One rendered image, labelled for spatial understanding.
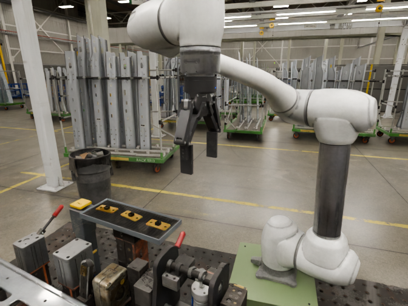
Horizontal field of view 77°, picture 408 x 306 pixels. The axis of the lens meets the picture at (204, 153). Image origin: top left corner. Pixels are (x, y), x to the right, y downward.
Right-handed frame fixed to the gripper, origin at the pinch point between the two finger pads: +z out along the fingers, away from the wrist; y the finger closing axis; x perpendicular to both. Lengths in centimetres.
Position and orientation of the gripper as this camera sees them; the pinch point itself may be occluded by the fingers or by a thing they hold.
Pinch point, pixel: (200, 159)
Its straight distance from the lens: 64.5
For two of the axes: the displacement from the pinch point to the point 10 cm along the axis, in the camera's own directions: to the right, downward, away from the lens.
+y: -4.5, 2.6, -8.6
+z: 0.0, 9.6, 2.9
